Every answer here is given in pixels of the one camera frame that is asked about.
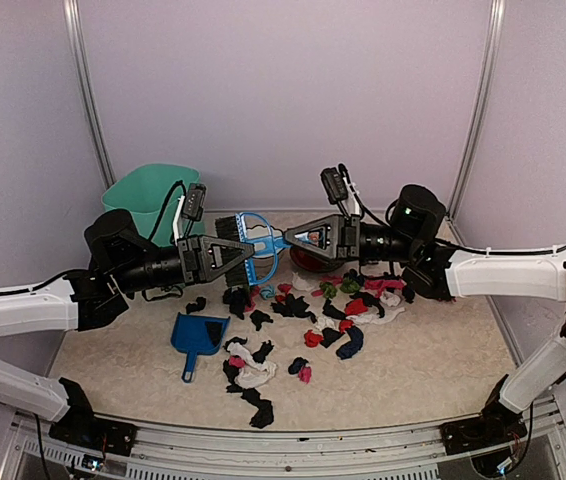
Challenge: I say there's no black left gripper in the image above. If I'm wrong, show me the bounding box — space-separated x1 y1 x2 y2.
113 233 254 294

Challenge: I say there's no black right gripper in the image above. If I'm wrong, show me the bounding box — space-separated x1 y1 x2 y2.
282 214 419 264

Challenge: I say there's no blue hand brush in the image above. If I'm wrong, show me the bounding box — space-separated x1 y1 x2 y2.
214 212 289 288

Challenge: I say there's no blue plastic dustpan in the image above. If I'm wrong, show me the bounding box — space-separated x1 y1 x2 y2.
170 313 230 383

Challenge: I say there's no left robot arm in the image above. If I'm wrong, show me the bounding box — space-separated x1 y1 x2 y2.
0 209 254 445

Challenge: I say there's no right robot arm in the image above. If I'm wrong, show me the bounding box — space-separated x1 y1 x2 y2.
284 184 566 444

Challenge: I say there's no black scrap near bin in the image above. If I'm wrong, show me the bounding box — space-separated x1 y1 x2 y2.
186 296 207 314

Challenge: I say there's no red patterned bowl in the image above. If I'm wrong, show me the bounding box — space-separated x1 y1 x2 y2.
289 248 345 274

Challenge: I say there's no black scrap in dustpan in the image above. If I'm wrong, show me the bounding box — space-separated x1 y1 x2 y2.
205 321 225 347

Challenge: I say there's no light blue paper scrap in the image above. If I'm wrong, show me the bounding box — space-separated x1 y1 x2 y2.
260 284 277 300

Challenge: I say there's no white paper scrap centre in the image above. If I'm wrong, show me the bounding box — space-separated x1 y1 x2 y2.
292 272 314 292

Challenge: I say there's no teal plastic waste bin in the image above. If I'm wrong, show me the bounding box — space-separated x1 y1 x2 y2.
101 164 200 238

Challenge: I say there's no red paper scrap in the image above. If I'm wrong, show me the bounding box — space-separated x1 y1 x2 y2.
304 330 324 348

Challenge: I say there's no pink and navy scrap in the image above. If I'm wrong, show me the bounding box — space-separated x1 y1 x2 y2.
287 357 312 384

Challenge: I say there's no black paper scrap front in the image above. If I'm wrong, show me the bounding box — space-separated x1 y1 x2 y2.
241 389 274 429

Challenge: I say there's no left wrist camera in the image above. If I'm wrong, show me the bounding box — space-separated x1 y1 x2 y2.
172 183 207 242

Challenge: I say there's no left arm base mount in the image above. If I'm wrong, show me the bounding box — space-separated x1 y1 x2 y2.
49 377 138 457

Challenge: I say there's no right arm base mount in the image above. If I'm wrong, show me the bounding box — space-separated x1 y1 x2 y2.
439 375 528 455

